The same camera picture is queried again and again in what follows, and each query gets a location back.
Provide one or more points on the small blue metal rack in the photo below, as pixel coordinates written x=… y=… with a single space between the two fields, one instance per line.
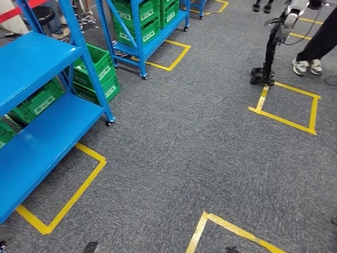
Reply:
x=201 y=8
x=157 y=40

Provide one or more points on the white desk leg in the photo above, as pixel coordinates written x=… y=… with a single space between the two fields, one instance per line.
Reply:
x=13 y=26

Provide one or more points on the blue metal shelf rack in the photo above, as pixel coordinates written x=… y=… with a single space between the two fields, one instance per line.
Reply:
x=39 y=146

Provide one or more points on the yellow floor tape strip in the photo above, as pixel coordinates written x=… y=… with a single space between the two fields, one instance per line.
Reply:
x=300 y=36
x=180 y=56

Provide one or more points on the black legged humanoid robot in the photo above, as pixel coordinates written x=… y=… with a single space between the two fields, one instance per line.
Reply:
x=268 y=56

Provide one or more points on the black robot foot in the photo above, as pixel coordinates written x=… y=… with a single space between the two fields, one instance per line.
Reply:
x=232 y=250
x=90 y=248

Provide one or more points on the chrome chair base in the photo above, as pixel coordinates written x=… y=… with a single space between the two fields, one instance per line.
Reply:
x=87 y=21

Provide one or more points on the black robot left foot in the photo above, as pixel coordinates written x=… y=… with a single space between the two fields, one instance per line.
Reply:
x=90 y=248

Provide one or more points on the yellow floor tape square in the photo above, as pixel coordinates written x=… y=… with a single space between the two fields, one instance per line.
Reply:
x=237 y=228
x=313 y=113
x=81 y=190
x=222 y=7

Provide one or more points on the black robot right foot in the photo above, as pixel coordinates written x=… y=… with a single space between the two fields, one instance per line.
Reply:
x=232 y=250

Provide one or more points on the long red barrier belt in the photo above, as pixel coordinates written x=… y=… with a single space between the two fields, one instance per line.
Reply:
x=10 y=14

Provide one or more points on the person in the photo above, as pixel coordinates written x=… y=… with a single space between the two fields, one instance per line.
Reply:
x=256 y=7
x=62 y=33
x=318 y=42

